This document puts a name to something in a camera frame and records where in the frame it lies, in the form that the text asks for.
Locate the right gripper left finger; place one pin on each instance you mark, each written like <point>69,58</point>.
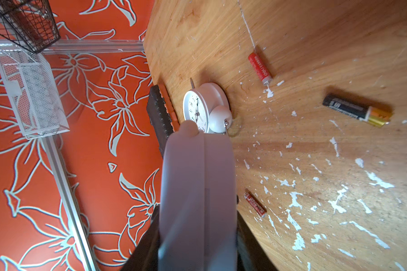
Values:
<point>145,255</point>

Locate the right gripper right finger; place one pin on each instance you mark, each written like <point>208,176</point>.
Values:
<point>250,254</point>

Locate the light blue square alarm clock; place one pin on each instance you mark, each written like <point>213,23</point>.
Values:
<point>198,212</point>

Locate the white twin-bell alarm clock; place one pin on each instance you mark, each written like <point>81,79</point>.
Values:
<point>208,107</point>

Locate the small red black battery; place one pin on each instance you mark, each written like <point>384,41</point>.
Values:
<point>257,206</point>

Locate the red AAA battery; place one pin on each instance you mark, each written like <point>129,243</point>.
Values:
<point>260,69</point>

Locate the black gold AA battery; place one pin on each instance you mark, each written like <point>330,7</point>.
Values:
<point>368,114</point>

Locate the black plastic tool case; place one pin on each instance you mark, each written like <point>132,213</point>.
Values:
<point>162,115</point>

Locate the clear plastic wall bin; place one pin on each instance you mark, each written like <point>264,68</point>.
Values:
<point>30,85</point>

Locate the black wire wall basket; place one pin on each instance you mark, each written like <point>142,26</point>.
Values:
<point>28,24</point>

